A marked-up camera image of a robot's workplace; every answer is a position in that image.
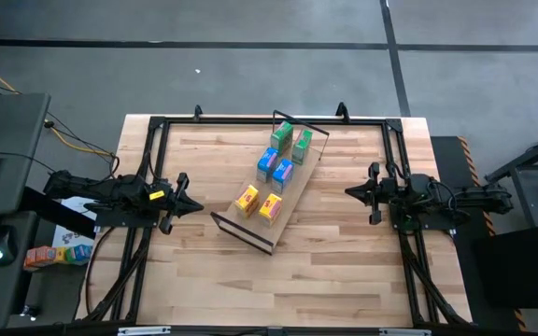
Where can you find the white printed sheet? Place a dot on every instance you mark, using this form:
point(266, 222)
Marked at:
point(75, 235)

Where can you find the orange small carton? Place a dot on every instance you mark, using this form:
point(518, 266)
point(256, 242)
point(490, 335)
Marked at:
point(40, 256)

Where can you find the black computer mouse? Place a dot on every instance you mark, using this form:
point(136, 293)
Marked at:
point(2, 242)

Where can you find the yellow small carton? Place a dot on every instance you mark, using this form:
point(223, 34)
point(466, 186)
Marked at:
point(61, 255)

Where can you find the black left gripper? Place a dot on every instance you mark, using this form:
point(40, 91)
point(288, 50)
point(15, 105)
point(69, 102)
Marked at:
point(166, 207)

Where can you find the black arched bracket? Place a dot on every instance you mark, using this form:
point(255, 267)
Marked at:
point(343, 111)
point(198, 113)

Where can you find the wooden shelf black metal frames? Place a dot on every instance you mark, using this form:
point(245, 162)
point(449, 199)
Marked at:
point(255, 226)

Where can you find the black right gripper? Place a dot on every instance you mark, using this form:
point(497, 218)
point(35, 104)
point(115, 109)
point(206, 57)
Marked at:
point(404, 193)

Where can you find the black aluminium table frame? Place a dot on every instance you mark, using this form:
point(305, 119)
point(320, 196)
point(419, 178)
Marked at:
point(367, 121)

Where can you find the grey desk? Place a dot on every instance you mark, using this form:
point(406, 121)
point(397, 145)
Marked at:
point(7, 140)

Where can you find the green Apple Jacks cereal box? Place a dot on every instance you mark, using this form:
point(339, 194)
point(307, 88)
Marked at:
point(281, 138)
point(302, 147)

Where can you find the yellow Corn Pops cereal box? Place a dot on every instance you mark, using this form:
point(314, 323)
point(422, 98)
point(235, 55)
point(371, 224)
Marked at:
point(270, 211)
point(247, 201)

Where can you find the yellow tape label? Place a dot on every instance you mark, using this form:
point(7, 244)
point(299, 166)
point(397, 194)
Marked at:
point(157, 195)

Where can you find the black hazard striped floor mat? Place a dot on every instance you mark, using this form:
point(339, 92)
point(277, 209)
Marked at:
point(446, 149)

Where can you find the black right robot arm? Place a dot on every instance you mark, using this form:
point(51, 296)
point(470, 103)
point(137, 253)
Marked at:
point(479, 196)

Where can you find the blue Rice Krispies cereal box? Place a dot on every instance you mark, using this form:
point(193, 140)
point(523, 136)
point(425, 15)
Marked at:
point(267, 164)
point(283, 176)

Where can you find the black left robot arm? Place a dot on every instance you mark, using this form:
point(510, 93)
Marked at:
point(91, 189)

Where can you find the teal small carton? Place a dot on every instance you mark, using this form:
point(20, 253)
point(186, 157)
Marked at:
point(78, 254)

